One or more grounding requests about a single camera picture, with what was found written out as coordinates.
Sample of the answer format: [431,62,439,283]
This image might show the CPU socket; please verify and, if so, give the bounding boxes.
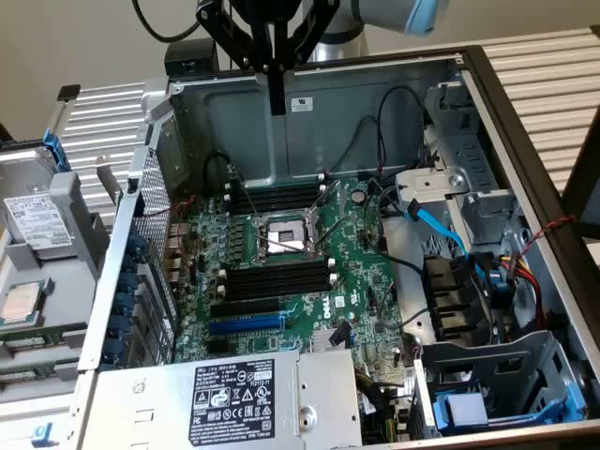
[251,205,327,266]

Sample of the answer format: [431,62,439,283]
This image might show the grey parts rack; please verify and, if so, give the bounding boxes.
[0,171,109,409]

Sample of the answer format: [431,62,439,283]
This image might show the black SATA plug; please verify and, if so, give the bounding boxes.
[329,320,353,349]

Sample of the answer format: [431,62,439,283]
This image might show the thin black wire loop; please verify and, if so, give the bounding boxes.
[376,85,428,177]

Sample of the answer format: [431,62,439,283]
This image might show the silver metal bar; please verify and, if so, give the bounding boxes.
[45,96,76,142]

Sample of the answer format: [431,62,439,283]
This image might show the blue expansion slot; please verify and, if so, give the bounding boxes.
[207,314,286,337]

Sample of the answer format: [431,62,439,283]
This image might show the dark brown panel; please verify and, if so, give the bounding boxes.
[561,105,600,241]

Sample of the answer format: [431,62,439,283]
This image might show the silver power supply unit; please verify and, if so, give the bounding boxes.
[77,349,365,450]

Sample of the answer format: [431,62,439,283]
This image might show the green RAM stick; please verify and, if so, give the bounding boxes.
[0,367,51,383]
[0,323,88,352]

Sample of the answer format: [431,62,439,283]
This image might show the silver locking lever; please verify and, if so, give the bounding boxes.
[231,163,260,217]
[258,232,311,253]

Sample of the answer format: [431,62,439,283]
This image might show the open PC case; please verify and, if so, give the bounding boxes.
[77,44,600,450]

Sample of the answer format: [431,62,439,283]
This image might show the silver heat sink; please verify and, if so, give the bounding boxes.
[311,327,351,353]

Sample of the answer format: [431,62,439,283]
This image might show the blue caddy rail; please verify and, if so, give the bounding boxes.
[40,128,72,173]

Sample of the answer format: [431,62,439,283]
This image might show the silver drive cage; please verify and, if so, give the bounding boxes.
[424,79,526,245]

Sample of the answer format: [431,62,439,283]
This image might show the metal network port block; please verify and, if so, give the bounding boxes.
[166,222,192,250]

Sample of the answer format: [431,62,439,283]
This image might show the red black twisted wire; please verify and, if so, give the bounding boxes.
[517,214,578,259]
[142,194,198,221]

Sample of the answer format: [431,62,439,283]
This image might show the blue plastic clip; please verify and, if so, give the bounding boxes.
[30,421,55,447]

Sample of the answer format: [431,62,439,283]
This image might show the green motherboard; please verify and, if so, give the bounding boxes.
[169,173,423,376]

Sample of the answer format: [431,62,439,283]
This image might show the blue disk tray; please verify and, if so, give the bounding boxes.
[433,382,587,433]

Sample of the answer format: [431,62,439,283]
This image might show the thick black wire loop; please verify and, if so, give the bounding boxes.
[204,152,233,188]

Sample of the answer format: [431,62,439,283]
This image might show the long black cable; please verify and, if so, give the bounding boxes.
[131,0,203,43]

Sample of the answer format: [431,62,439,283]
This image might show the silver CPU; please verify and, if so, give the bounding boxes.
[0,279,49,328]

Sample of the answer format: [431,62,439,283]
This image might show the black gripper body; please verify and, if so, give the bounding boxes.
[228,0,304,25]

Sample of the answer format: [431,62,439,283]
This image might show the silver bracket plate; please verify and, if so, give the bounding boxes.
[396,168,470,196]

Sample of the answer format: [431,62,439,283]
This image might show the metal USB port block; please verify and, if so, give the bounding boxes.
[163,252,185,283]

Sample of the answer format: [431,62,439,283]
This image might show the black box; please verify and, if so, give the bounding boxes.
[164,38,221,79]

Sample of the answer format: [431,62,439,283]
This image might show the silver disk bay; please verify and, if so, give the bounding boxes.
[412,329,590,440]

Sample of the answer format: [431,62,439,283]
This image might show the coloured power wires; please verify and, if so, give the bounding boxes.
[499,252,549,329]

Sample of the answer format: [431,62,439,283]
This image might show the blue retainer clip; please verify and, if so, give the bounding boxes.
[109,314,133,339]
[126,232,149,262]
[101,337,127,364]
[116,270,141,294]
[113,292,137,316]

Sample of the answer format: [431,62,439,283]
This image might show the black plastic shroud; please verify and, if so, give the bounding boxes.
[423,252,487,342]

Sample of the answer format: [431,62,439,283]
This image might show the silver slot bracket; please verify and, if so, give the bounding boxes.
[95,156,124,210]

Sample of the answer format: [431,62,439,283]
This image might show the power supply wire bundle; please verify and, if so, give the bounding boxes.
[354,368,399,444]

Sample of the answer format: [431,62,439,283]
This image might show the silver hard disk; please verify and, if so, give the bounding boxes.
[0,148,76,262]

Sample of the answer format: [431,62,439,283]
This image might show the blue SATA wire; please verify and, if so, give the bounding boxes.
[403,198,473,259]

